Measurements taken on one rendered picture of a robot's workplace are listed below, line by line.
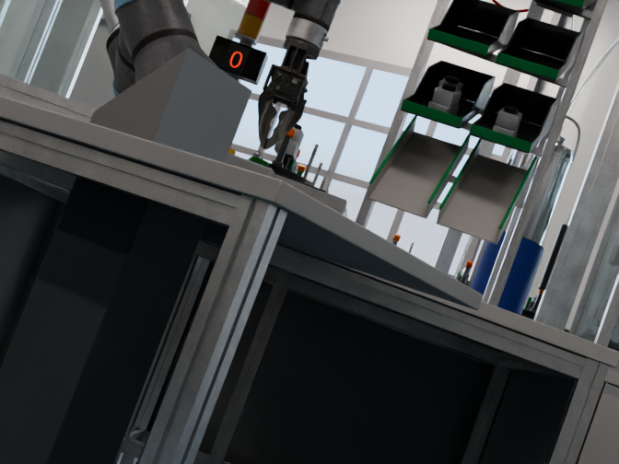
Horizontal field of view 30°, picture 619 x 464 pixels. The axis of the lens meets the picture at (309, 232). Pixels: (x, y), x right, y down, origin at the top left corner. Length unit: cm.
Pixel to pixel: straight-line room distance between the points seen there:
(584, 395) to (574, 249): 138
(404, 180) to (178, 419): 112
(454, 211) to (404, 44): 383
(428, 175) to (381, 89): 368
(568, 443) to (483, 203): 54
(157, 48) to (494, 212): 86
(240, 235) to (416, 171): 107
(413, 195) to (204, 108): 66
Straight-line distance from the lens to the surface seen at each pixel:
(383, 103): 609
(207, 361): 142
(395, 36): 623
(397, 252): 170
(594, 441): 297
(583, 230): 358
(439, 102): 241
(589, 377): 223
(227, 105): 192
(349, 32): 637
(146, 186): 154
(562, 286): 356
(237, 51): 262
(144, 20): 195
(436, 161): 250
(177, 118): 183
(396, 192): 239
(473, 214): 241
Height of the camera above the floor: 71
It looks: 4 degrees up
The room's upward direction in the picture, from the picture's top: 21 degrees clockwise
